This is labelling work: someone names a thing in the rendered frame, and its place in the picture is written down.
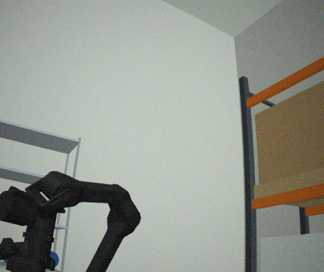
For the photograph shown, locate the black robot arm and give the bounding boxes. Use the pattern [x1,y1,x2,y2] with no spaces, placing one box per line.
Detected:
[0,171,141,272]

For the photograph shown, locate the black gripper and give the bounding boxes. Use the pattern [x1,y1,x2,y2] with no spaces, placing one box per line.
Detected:
[6,228,55,272]

